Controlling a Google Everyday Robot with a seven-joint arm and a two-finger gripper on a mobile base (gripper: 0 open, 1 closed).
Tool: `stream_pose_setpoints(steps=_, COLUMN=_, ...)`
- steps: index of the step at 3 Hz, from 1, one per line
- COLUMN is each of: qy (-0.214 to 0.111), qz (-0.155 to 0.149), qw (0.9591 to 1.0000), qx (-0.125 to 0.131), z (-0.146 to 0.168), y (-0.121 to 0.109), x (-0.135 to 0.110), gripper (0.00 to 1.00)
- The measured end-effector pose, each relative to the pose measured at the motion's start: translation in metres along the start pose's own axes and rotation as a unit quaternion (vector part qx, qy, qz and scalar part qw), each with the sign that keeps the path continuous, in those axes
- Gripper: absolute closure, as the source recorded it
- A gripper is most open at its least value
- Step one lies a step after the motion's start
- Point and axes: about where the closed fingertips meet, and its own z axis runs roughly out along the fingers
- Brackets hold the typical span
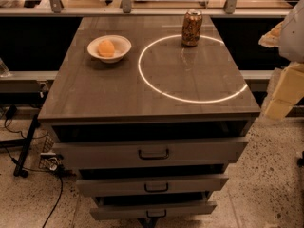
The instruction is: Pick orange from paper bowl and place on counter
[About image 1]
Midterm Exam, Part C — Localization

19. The white paper bowl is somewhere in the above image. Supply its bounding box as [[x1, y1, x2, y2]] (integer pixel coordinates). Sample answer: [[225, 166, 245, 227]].
[[87, 35, 131, 64]]

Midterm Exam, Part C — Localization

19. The bottom grey drawer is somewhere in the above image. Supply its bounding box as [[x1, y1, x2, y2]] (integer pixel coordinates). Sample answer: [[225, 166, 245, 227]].
[[90, 201, 217, 220]]

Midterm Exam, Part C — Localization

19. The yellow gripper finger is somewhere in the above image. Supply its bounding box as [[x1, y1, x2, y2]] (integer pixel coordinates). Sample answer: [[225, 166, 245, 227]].
[[258, 22, 282, 48], [264, 62, 304, 120]]

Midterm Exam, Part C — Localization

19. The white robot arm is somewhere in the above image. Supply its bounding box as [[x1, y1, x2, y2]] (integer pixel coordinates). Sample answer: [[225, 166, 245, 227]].
[[258, 0, 304, 120]]

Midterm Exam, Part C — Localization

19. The patterned drink can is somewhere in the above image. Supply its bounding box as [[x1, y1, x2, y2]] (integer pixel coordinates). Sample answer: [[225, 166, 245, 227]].
[[181, 9, 202, 47]]

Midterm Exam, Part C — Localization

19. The black floor cable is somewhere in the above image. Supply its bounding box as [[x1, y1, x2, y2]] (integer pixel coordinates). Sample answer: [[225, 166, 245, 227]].
[[0, 142, 65, 228]]

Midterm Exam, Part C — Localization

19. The wire mesh basket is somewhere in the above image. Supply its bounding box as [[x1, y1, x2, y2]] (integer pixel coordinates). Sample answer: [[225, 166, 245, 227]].
[[39, 135, 62, 172]]

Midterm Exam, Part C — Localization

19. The grey drawer cabinet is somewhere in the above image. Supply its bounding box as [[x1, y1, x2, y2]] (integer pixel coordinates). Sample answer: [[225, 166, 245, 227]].
[[37, 15, 262, 228]]

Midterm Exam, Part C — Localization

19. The black metal stand leg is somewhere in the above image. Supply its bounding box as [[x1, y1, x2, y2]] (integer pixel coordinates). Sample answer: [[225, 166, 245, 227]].
[[13, 115, 39, 178]]

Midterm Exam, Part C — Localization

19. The grey drawer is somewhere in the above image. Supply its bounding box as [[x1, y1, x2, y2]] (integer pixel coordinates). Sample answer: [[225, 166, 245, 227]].
[[53, 137, 248, 170], [76, 174, 228, 197], [90, 201, 217, 220]]

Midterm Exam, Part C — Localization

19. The middle grey drawer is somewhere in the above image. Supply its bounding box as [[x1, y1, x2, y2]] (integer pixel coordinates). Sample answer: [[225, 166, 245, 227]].
[[76, 174, 228, 197]]

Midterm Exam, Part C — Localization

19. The black power adapter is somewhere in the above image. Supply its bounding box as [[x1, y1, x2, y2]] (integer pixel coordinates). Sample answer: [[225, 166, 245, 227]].
[[5, 104, 17, 120]]

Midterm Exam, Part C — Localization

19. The orange fruit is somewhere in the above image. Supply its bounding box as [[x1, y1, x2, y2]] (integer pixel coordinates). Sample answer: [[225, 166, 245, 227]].
[[98, 40, 115, 57]]

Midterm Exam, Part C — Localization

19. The top grey drawer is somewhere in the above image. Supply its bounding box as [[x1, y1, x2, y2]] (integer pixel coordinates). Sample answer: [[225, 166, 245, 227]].
[[53, 137, 248, 170]]

